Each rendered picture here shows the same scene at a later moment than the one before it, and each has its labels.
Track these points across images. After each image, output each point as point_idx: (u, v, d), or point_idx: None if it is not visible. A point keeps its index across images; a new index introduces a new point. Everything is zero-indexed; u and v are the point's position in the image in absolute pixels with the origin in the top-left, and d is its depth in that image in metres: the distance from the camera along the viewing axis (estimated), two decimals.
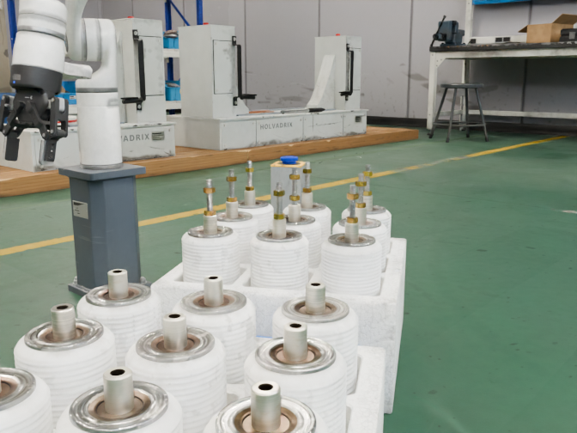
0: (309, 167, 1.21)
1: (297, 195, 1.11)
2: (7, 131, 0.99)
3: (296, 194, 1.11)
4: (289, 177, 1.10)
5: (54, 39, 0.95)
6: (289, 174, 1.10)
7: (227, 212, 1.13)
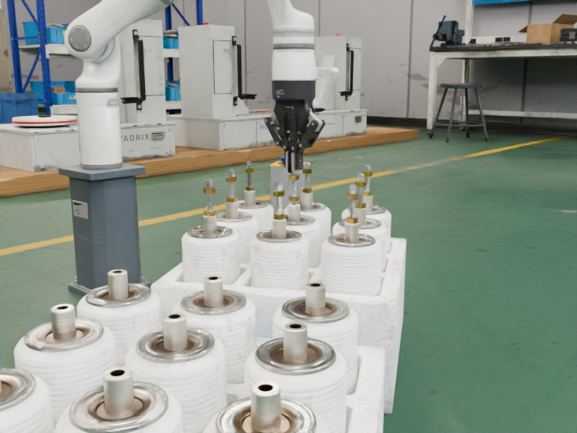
0: (309, 167, 1.21)
1: (294, 196, 1.10)
2: (287, 144, 1.08)
3: (292, 195, 1.10)
4: (297, 177, 1.11)
5: (308, 51, 1.03)
6: (294, 174, 1.11)
7: (227, 212, 1.13)
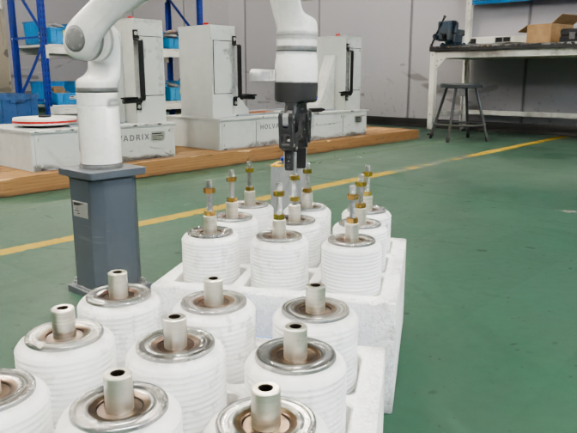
0: (309, 167, 1.21)
1: (292, 195, 1.11)
2: (297, 146, 1.06)
3: (294, 194, 1.11)
4: (295, 179, 1.09)
5: None
6: (297, 176, 1.09)
7: (227, 212, 1.13)
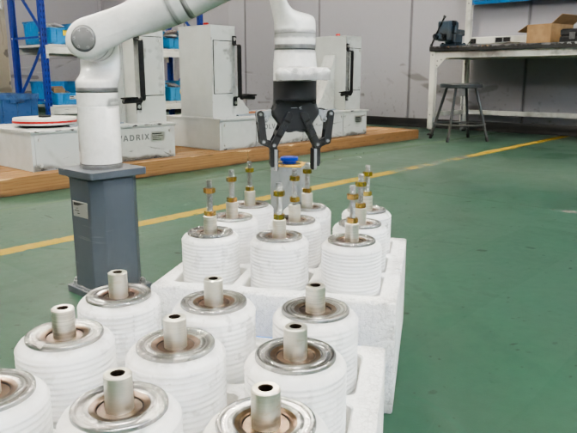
0: (309, 167, 1.21)
1: (294, 197, 1.10)
2: (310, 142, 1.11)
3: (292, 196, 1.11)
4: (298, 178, 1.11)
5: (274, 51, 1.05)
6: (296, 175, 1.11)
7: (227, 212, 1.13)
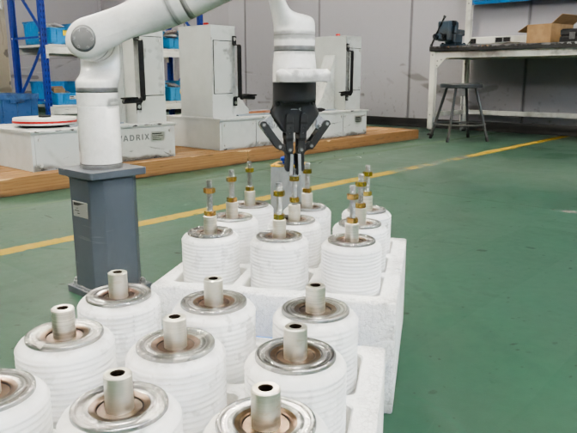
0: (309, 167, 1.21)
1: (296, 197, 1.11)
2: (295, 145, 1.10)
3: (296, 196, 1.11)
4: (288, 179, 1.11)
5: (274, 53, 1.05)
6: (289, 176, 1.10)
7: (227, 212, 1.13)
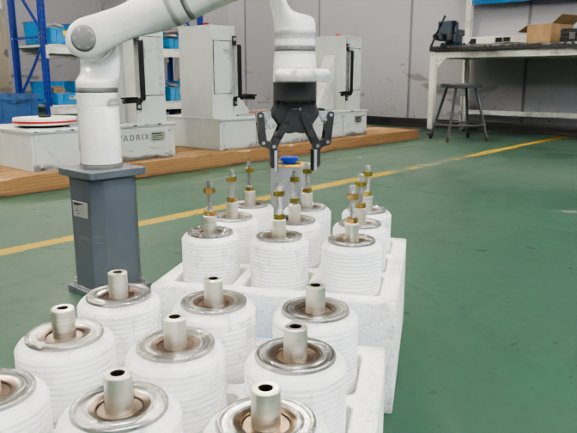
0: (309, 167, 1.21)
1: (293, 197, 1.11)
2: (311, 143, 1.11)
3: (294, 196, 1.11)
4: (294, 180, 1.09)
5: (274, 53, 1.05)
6: (296, 178, 1.09)
7: (227, 212, 1.13)
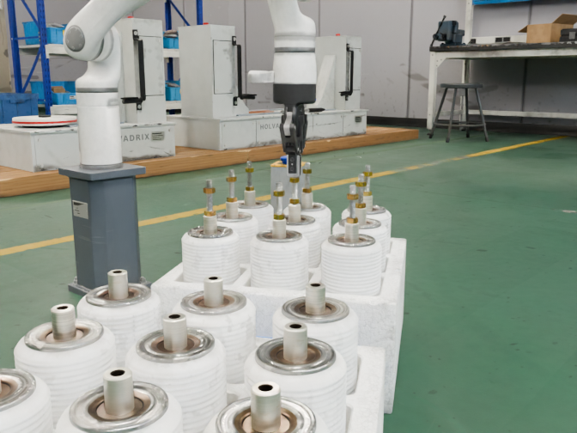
0: (309, 167, 1.21)
1: (293, 198, 1.11)
2: (300, 148, 1.08)
3: (292, 198, 1.11)
4: (299, 179, 1.11)
5: None
6: (297, 177, 1.11)
7: (227, 212, 1.13)
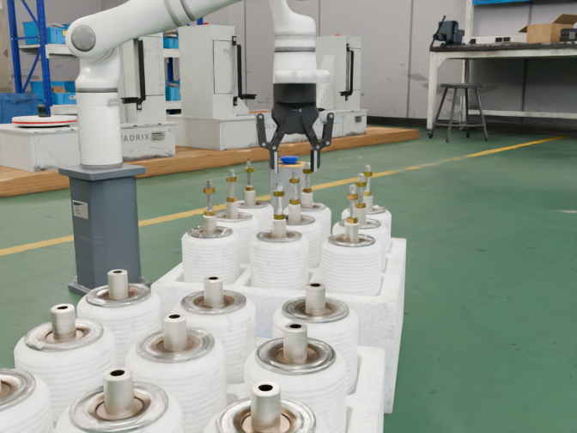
0: (309, 167, 1.21)
1: (297, 198, 1.11)
2: (311, 144, 1.11)
3: (296, 198, 1.11)
4: (290, 180, 1.11)
5: (274, 54, 1.05)
6: (289, 178, 1.10)
7: (227, 212, 1.13)
